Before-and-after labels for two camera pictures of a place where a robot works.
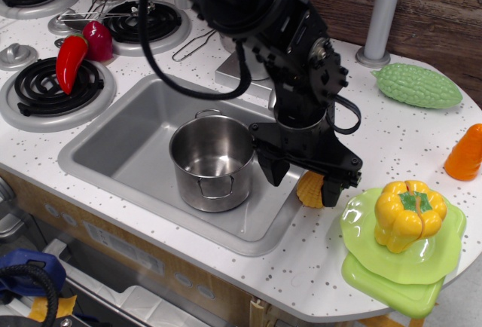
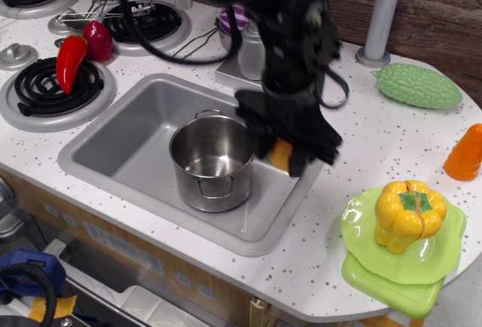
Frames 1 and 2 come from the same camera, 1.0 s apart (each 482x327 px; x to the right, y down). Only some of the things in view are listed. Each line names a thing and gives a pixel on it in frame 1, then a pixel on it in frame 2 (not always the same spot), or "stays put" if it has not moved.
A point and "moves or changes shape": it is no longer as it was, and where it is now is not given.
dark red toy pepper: [99, 41] stays put
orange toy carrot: [465, 161] stays put
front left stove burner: [31, 97] stays put
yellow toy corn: [309, 189] moves or changes shape
